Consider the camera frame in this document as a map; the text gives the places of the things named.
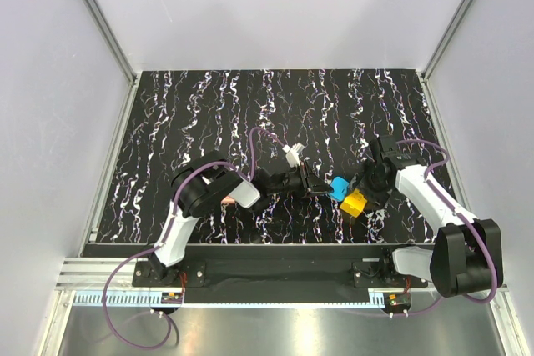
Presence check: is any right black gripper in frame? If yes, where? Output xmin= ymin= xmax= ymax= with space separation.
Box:
xmin=346 ymin=159 xmax=393 ymax=211

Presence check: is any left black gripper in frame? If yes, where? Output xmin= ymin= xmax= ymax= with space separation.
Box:
xmin=268 ymin=161 xmax=332 ymax=198

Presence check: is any blue folding extension socket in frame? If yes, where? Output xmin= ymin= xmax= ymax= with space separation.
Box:
xmin=329 ymin=177 xmax=350 ymax=202

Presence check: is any yellow socket cube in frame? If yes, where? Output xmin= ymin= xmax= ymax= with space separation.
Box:
xmin=340 ymin=189 xmax=367 ymax=218

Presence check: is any pink plug adapter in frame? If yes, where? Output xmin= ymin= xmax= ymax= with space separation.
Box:
xmin=221 ymin=196 xmax=235 ymax=204

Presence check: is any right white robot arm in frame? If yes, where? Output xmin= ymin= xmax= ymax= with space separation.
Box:
xmin=341 ymin=136 xmax=504 ymax=303

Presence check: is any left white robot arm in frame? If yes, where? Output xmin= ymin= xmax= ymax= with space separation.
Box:
xmin=148 ymin=151 xmax=333 ymax=286

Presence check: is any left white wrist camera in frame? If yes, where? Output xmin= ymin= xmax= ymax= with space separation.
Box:
xmin=283 ymin=143 xmax=305 ymax=168

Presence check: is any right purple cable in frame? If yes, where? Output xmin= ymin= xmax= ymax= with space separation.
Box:
xmin=391 ymin=138 xmax=500 ymax=315

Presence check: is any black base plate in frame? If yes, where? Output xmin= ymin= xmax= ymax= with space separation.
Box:
xmin=133 ymin=244 xmax=427 ymax=308

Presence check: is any right aluminium frame post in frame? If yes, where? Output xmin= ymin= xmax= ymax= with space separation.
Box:
xmin=421 ymin=0 xmax=475 ymax=81

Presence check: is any aluminium frame post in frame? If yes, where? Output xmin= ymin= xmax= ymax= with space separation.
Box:
xmin=421 ymin=0 xmax=475 ymax=81
xmin=62 ymin=0 xmax=141 ymax=84

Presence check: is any slotted cable duct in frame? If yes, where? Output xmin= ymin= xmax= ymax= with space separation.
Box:
xmin=73 ymin=291 xmax=184 ymax=308

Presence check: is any left aluminium frame post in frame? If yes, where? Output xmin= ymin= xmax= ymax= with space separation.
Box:
xmin=62 ymin=0 xmax=141 ymax=84

